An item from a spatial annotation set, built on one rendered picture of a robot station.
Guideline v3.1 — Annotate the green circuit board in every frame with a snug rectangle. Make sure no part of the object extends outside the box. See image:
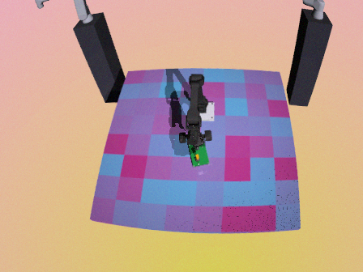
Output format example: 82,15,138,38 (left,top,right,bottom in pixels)
189,143,209,167

